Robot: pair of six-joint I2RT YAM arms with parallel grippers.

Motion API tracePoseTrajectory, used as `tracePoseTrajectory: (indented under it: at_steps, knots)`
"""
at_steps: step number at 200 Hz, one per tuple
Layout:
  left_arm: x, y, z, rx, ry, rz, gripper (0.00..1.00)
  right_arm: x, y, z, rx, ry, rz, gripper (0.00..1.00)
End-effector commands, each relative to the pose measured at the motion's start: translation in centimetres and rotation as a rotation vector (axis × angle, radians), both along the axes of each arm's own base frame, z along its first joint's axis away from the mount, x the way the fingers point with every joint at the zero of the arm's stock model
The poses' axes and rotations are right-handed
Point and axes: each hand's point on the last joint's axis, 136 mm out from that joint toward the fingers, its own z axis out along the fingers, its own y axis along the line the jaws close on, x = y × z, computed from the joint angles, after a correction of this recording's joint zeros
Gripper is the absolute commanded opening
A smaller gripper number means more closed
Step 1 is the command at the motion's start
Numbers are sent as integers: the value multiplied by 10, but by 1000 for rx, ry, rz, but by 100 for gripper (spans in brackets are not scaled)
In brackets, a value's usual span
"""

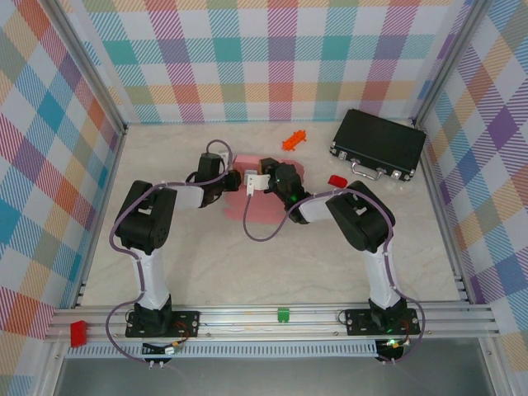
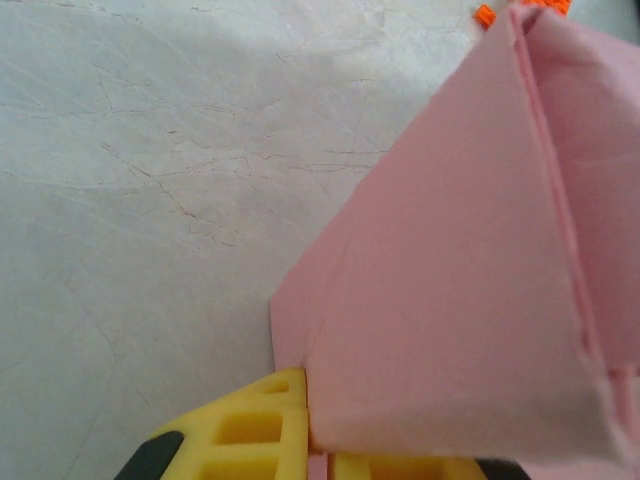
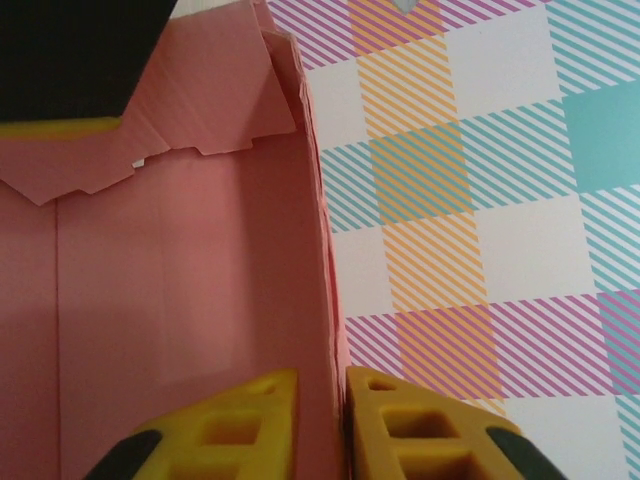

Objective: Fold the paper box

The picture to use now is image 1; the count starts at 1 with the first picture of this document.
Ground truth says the right aluminium floor rail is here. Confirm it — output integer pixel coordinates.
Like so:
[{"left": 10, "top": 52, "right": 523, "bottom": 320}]
[{"left": 413, "top": 121, "right": 474, "bottom": 306}]

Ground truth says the aluminium floor rail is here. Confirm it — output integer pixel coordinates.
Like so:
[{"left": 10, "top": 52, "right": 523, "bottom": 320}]
[
  {"left": 72, "top": 125, "right": 130, "bottom": 309},
  {"left": 413, "top": 121, "right": 474, "bottom": 306}
]

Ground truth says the left aluminium floor rail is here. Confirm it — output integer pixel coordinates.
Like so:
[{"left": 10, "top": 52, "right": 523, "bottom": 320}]
[{"left": 72, "top": 125, "right": 130, "bottom": 309}]

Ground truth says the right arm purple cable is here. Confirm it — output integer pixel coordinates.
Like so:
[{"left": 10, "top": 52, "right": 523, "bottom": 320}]
[{"left": 243, "top": 190, "right": 427, "bottom": 366}]

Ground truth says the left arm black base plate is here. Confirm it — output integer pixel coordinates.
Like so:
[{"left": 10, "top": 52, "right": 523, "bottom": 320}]
[{"left": 125, "top": 309, "right": 202, "bottom": 339}]

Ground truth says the left arm wire connector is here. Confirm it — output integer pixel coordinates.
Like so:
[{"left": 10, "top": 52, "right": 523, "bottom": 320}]
[{"left": 141, "top": 340, "right": 186, "bottom": 356}]

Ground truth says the right aluminium frame post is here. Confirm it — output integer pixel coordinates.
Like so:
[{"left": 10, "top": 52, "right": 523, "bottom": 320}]
[{"left": 411, "top": 0, "right": 488, "bottom": 129}]

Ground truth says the grey slotted cable duct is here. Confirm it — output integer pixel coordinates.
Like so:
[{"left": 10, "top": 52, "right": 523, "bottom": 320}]
[{"left": 65, "top": 340, "right": 379, "bottom": 360}]

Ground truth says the left aluminium frame post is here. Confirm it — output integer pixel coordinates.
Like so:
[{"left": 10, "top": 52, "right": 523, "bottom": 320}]
[{"left": 40, "top": 0, "right": 130, "bottom": 139}]

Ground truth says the red block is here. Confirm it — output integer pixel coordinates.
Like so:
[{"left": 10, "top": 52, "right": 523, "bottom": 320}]
[{"left": 69, "top": 320, "right": 89, "bottom": 347}]

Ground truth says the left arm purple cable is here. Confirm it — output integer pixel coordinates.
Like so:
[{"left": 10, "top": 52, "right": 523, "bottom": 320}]
[{"left": 106, "top": 139, "right": 232, "bottom": 366}]

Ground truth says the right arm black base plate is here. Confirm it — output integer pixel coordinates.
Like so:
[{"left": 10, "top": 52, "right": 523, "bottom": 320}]
[{"left": 344, "top": 308, "right": 422, "bottom": 337}]

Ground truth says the right arm wire connector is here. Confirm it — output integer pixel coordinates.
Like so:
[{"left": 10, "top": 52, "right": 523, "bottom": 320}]
[{"left": 378, "top": 336, "right": 410, "bottom": 352}]

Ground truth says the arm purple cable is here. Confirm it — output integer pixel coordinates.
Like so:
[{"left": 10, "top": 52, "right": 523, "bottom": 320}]
[
  {"left": 106, "top": 139, "right": 232, "bottom": 366},
  {"left": 243, "top": 190, "right": 427, "bottom": 366}
]

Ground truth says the grey metal panel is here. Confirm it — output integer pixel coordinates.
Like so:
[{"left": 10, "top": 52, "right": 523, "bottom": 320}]
[{"left": 53, "top": 357, "right": 496, "bottom": 396}]

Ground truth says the aluminium frame post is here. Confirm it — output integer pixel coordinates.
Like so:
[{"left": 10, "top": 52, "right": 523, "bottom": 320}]
[
  {"left": 40, "top": 0, "right": 130, "bottom": 139},
  {"left": 411, "top": 0, "right": 488, "bottom": 129}
]

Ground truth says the black case with handle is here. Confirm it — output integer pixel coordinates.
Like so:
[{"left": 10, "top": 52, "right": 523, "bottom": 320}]
[{"left": 328, "top": 108, "right": 427, "bottom": 184}]

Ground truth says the aluminium frame cross rail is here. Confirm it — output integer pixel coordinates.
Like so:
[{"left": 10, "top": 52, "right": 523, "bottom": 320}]
[{"left": 44, "top": 304, "right": 501, "bottom": 343}]

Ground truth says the arm wire connector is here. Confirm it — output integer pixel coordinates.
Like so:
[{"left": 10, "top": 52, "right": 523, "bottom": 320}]
[
  {"left": 378, "top": 336, "right": 410, "bottom": 352},
  {"left": 141, "top": 340, "right": 186, "bottom": 356}
]

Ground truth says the orange plastic toy piece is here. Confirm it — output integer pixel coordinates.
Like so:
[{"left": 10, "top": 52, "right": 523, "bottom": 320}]
[{"left": 281, "top": 128, "right": 309, "bottom": 153}]

